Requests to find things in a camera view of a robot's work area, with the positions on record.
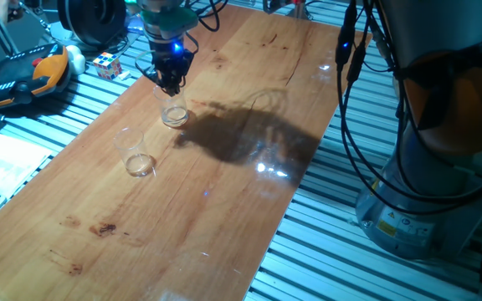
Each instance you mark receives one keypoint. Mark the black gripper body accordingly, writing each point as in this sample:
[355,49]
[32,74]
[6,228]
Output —
[172,56]

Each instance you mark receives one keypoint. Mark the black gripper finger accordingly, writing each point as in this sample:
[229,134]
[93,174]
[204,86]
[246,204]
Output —
[178,81]
[165,80]

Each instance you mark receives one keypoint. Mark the glass dropper red bulb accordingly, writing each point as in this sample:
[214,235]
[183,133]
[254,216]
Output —
[174,100]

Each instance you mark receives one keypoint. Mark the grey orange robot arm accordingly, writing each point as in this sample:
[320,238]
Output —
[433,33]

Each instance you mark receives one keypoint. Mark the clear glass beaker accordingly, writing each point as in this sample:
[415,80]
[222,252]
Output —
[180,117]
[134,161]

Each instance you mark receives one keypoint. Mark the small white block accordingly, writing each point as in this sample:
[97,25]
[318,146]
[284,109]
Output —
[124,75]

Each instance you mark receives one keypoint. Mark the Rubik's cube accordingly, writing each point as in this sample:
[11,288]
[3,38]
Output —
[107,66]

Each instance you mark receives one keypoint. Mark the white rounded toy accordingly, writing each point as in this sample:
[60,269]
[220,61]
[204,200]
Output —
[76,60]

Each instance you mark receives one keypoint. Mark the black filament spool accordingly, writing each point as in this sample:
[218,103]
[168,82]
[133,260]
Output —
[86,21]

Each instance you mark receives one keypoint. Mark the orange black teach pendant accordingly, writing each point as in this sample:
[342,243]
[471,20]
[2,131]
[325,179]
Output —
[19,79]

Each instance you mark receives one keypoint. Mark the wooden board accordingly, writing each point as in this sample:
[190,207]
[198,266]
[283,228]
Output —
[140,251]

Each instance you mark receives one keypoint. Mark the white paper sheet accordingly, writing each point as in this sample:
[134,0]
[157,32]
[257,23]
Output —
[6,163]

